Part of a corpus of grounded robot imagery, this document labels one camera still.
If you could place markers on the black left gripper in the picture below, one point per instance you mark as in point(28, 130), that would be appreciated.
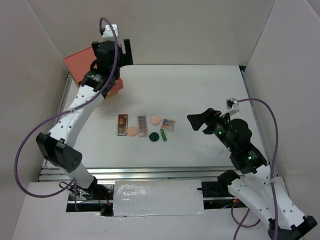
point(126, 58)

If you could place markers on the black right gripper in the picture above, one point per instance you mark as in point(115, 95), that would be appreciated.
point(196, 120)

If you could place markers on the colourful square eyeshadow palette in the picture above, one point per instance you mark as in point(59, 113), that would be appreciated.
point(168, 124)

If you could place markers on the green tube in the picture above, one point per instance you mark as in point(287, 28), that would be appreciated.
point(163, 135)

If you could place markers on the orange drawer box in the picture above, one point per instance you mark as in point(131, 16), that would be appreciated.
point(106, 82)

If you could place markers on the mauve eyeshadow palette clear case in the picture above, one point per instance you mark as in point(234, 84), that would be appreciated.
point(142, 126)

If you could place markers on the brown eyeshadow palette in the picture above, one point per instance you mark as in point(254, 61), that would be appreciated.
point(122, 125)

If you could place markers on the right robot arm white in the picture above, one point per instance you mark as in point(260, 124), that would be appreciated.
point(263, 195)

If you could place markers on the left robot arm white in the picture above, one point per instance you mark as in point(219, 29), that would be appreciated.
point(57, 146)

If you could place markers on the wrapped pink makeup sponge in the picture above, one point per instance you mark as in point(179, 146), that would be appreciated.
point(156, 120)

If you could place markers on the dark green round puff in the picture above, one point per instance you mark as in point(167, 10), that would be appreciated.
point(154, 137)

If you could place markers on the round peach powder puff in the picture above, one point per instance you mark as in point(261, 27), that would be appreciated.
point(132, 131)

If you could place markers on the white foil cover plate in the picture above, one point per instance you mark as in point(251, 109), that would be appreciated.
point(157, 198)

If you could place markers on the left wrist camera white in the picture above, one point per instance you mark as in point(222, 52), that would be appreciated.
point(107, 34)

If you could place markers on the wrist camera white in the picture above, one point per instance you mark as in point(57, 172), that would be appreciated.
point(107, 34)
point(232, 107)

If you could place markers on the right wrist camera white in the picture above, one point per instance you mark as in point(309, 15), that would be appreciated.
point(232, 107)

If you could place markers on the aluminium rail frame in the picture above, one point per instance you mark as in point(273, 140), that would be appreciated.
point(172, 92)

